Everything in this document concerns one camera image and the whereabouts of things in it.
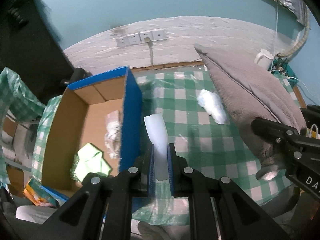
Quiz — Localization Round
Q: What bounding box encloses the light blue bucket hat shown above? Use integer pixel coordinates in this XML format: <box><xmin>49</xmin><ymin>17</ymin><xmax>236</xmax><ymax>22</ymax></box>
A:
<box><xmin>144</xmin><ymin>113</ymin><xmax>169</xmax><ymax>181</ymax></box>

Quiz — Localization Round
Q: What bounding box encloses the grey cushion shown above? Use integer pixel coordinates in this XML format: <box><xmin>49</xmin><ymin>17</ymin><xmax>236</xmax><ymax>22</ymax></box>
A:
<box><xmin>194</xmin><ymin>44</ymin><xmax>306</xmax><ymax>180</ymax></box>

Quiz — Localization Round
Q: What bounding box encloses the light green cloth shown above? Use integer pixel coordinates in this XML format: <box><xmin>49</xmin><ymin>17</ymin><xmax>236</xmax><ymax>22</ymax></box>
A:
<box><xmin>70</xmin><ymin>143</ymin><xmax>112</xmax><ymax>182</ymax></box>

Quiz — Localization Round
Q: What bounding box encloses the white cloth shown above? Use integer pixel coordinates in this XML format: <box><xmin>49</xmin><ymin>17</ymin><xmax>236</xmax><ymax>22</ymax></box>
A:
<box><xmin>197</xmin><ymin>89</ymin><xmax>227</xmax><ymax>125</ymax></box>

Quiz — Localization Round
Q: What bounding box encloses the green checkered tablecloth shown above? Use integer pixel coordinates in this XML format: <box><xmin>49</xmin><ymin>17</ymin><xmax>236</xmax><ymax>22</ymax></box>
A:
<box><xmin>31</xmin><ymin>70</ymin><xmax>304</xmax><ymax>225</ymax></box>

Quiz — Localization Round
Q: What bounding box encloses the crumpled plastic bag in box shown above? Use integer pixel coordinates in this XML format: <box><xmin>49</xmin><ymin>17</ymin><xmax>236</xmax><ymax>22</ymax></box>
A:
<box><xmin>104</xmin><ymin>110</ymin><xmax>121</xmax><ymax>159</ymax></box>

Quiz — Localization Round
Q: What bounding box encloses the blue cardboard box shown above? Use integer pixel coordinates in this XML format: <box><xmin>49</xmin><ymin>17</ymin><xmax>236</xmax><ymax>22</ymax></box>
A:
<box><xmin>41</xmin><ymin>67</ymin><xmax>142</xmax><ymax>192</ymax></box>

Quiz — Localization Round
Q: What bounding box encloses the white electric kettle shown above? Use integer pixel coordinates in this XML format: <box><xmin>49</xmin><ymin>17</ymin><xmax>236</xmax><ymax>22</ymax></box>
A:
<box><xmin>254</xmin><ymin>49</ymin><xmax>273</xmax><ymax>70</ymax></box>

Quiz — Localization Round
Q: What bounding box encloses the thin white hanging cable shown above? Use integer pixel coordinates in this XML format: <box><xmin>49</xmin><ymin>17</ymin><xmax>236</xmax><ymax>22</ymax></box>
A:
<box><xmin>268</xmin><ymin>0</ymin><xmax>281</xmax><ymax>73</ymax></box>

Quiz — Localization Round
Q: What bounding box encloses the beige plug cable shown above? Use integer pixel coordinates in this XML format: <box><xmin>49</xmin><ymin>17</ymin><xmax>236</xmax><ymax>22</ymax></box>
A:
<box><xmin>144</xmin><ymin>37</ymin><xmax>155</xmax><ymax>68</ymax></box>

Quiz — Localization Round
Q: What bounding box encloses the white wall socket strip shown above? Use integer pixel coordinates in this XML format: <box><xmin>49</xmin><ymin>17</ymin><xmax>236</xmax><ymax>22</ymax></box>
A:
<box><xmin>116</xmin><ymin>29</ymin><xmax>167</xmax><ymax>47</ymax></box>

